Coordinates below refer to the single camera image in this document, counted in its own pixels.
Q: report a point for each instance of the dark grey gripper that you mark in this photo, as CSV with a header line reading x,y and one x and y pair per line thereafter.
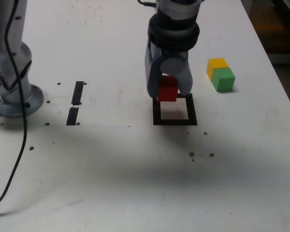
x,y
174,54

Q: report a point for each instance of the red cube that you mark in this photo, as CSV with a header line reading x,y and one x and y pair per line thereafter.
x,y
168,93

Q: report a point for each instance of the yellow cube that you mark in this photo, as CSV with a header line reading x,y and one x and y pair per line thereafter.
x,y
216,64

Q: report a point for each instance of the green cube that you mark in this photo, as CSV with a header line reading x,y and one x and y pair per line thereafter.
x,y
223,82

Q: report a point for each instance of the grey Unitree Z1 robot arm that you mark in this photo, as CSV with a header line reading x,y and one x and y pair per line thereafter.
x,y
0,58

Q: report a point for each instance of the black tape square outline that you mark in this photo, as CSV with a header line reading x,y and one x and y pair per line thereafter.
x,y
175,122

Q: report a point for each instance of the black tape strip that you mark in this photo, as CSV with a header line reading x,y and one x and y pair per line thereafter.
x,y
77,93

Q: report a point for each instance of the brown wooden furniture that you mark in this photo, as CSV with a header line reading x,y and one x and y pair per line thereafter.
x,y
280,29

